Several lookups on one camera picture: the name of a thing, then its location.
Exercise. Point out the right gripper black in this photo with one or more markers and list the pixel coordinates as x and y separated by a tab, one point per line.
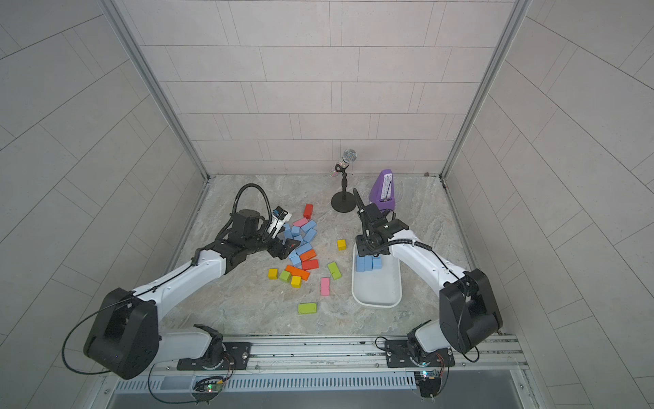
361	247

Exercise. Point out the blue block pile top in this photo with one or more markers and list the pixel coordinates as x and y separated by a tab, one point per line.
308	226

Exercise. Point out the right circuit board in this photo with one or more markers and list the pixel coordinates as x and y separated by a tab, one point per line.
429	383

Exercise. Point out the pink block in pile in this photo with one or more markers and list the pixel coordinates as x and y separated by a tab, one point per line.
303	221

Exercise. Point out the blue block above orange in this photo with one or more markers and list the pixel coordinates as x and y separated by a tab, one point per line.
304	249

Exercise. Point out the yellow cube lower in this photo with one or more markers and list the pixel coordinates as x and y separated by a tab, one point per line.
296	281

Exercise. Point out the green cube small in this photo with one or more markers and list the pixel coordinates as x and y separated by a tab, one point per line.
285	276

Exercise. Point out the red block lower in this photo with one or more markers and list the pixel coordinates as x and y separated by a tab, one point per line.
311	264

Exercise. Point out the blue cube beside orange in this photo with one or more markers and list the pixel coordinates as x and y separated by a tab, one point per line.
296	261

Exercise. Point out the orange block short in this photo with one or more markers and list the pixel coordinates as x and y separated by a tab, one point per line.
311	254

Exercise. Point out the orange block long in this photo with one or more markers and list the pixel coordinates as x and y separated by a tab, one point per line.
303	274

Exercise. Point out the blue cube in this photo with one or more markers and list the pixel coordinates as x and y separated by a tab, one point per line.
296	261
377	263

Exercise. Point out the circuit board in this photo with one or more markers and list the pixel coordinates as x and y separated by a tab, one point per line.
429	383
211	386

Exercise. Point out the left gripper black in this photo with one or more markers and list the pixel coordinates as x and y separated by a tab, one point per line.
284	251

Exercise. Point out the left circuit board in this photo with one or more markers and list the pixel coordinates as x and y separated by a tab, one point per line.
211	386

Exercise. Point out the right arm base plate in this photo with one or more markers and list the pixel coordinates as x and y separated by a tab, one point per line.
402	353

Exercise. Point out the green block by pink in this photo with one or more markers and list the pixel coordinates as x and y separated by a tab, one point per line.
334	271

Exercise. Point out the black microphone stand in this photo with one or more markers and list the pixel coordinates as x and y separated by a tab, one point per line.
343	201

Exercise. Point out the red block far upright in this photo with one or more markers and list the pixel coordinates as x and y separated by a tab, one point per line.
308	211

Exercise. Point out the pink block lower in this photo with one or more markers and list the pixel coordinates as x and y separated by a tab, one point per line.
325	287

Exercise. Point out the yellow cube left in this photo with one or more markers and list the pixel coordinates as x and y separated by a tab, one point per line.
273	273

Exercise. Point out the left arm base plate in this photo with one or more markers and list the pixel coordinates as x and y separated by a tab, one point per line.
229	356

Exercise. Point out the purple metronome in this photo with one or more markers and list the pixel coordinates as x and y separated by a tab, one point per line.
382	192

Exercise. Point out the blue block pile centre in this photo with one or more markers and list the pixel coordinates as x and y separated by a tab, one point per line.
310	235

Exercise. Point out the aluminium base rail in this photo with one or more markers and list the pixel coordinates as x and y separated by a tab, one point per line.
271	354

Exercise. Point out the green block front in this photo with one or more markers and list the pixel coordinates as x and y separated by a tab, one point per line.
307	308

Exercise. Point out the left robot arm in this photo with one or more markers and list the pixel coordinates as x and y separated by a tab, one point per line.
125	338

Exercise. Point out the silver microphone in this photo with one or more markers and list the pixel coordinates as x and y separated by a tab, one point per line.
348	157

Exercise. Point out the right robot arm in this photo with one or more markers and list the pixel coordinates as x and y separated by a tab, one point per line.
468	310

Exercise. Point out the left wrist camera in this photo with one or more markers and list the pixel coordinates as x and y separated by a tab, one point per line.
277	221

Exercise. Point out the white plastic tray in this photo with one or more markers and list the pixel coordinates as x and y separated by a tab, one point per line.
378	288

